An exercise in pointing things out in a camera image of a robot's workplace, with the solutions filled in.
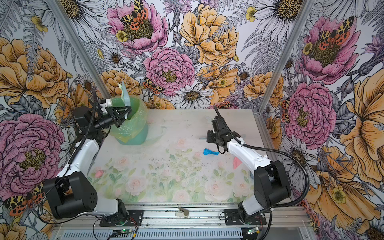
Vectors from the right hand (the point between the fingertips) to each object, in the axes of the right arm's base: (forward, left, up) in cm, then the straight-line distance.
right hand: (210, 140), depth 89 cm
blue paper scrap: (-1, +2, -12) cm, 12 cm away
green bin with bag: (0, +42, +10) cm, 43 cm away
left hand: (+3, +39, +21) cm, 45 cm away
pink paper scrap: (-8, -16, -14) cm, 23 cm away
